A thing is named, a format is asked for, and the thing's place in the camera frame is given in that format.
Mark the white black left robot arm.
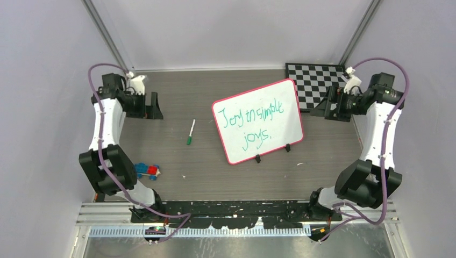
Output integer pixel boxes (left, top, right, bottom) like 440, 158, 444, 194
79, 72, 165, 223

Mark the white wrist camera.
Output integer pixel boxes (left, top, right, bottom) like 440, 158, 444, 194
126, 71, 148, 95
342, 67, 362, 94

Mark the pink framed whiteboard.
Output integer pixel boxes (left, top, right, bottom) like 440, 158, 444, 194
211, 79, 304, 165

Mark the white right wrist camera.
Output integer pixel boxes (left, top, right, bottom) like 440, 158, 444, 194
342, 67, 362, 94

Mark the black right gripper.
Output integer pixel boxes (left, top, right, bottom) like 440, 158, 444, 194
311, 85, 367, 123

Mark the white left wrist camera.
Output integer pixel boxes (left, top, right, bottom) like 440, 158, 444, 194
126, 71, 148, 95

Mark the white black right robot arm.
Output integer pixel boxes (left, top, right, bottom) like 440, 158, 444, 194
307, 70, 404, 221

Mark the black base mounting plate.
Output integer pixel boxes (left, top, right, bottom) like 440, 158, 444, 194
130, 200, 341, 230

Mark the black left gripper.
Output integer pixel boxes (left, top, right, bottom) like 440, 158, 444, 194
124, 91, 163, 120

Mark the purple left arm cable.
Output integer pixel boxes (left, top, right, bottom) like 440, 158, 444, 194
87, 63, 193, 243

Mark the blue red toy car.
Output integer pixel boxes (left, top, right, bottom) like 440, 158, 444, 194
134, 163, 161, 181

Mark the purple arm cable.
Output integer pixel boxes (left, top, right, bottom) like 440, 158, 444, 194
87, 63, 193, 243
318, 58, 411, 243

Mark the green whiteboard marker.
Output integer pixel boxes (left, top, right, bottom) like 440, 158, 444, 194
187, 119, 196, 145

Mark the black white chessboard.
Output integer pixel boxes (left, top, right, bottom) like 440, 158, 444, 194
285, 62, 346, 112

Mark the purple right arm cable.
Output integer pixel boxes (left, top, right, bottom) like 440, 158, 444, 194
318, 58, 411, 243

